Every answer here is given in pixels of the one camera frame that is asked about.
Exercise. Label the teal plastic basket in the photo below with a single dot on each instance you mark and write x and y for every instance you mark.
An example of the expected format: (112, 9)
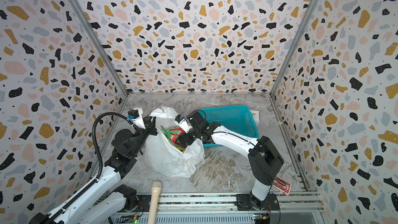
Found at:
(238, 130)

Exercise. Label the beige wooden handle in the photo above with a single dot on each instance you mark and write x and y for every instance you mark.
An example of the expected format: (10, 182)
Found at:
(155, 193)

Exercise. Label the silver corner frame post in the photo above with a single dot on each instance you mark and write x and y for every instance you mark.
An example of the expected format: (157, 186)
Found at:
(300, 32)
(96, 44)

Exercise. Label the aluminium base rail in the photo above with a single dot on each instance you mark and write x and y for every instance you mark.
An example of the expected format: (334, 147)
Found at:
(235, 208)

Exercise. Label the red dragon fruit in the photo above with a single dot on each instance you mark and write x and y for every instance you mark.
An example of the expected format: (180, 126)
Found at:
(172, 134)

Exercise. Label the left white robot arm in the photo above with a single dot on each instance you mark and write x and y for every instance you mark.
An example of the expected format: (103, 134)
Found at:
(81, 207)

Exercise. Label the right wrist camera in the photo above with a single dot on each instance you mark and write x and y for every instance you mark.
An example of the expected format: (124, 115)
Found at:
(183, 123)

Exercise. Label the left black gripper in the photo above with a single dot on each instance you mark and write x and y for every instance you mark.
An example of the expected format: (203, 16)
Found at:
(149, 125)

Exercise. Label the white small box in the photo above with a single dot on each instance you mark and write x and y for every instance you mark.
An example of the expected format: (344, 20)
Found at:
(255, 115)

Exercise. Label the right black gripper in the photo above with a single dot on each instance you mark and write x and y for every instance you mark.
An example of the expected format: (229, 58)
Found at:
(190, 137)

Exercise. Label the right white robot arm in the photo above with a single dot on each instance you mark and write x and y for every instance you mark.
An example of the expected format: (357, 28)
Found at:
(264, 158)

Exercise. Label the silver corner frame post right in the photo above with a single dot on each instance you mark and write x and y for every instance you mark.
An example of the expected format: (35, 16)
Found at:
(300, 32)

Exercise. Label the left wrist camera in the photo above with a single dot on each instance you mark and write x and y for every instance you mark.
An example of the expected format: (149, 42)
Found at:
(135, 117)

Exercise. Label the white plastic bag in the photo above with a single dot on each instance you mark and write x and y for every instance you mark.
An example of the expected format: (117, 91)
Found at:
(164, 158)

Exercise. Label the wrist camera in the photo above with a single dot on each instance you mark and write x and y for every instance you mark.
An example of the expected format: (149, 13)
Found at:
(135, 117)
(183, 123)

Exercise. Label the silver corner frame post left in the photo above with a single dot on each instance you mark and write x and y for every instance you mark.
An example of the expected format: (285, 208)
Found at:
(96, 44)

